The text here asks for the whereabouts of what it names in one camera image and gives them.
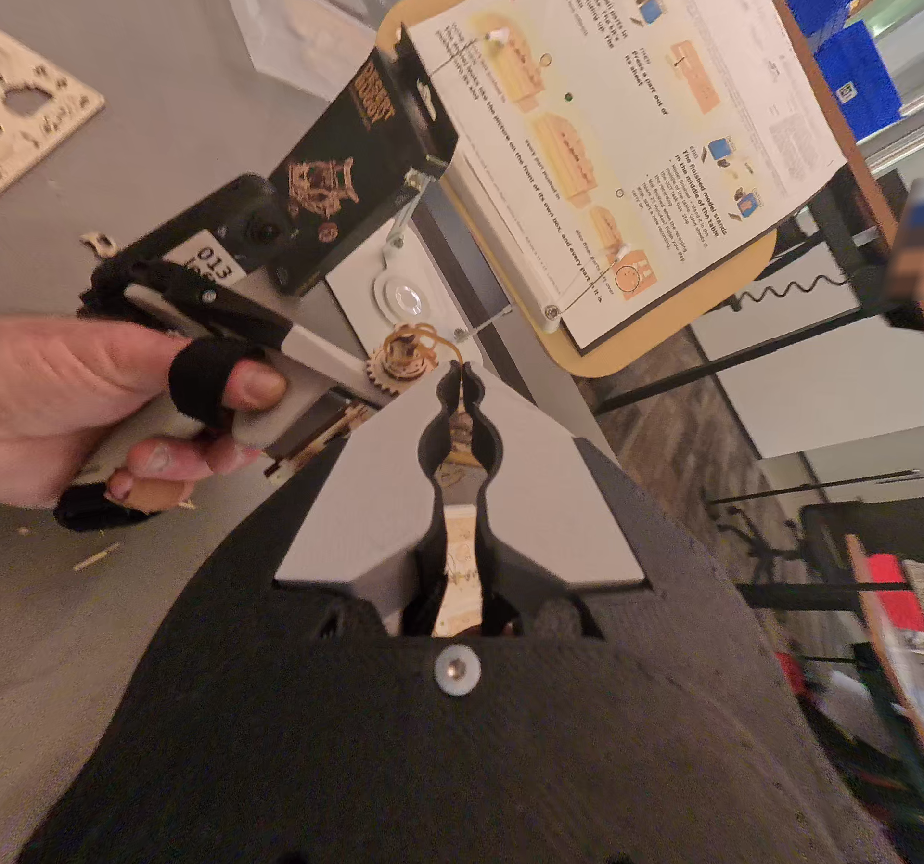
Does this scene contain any black model kit box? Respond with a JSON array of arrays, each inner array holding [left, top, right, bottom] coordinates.
[[267, 23, 460, 298]]

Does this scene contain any instruction sheet stand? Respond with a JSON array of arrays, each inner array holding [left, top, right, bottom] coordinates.
[[325, 0, 849, 357]]

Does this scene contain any clear plastic box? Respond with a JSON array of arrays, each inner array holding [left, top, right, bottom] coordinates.
[[202, 0, 428, 102]]

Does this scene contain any wooden mechanical model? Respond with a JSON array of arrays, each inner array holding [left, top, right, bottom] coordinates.
[[266, 322, 492, 491]]

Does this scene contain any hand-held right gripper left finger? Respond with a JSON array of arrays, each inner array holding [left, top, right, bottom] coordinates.
[[274, 361, 463, 637]]

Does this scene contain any wooden sheet with holes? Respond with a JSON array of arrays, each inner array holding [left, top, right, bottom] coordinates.
[[0, 30, 106, 195]]

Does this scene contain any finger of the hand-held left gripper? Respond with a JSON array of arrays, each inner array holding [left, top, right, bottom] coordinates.
[[278, 322, 397, 410]]

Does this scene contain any person's left hand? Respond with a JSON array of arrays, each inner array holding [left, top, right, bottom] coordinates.
[[0, 315, 290, 511]]

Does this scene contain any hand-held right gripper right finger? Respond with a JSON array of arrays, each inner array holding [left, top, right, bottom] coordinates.
[[462, 361, 645, 635]]

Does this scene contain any coiled cable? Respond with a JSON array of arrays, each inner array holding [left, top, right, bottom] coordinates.
[[729, 268, 867, 313]]

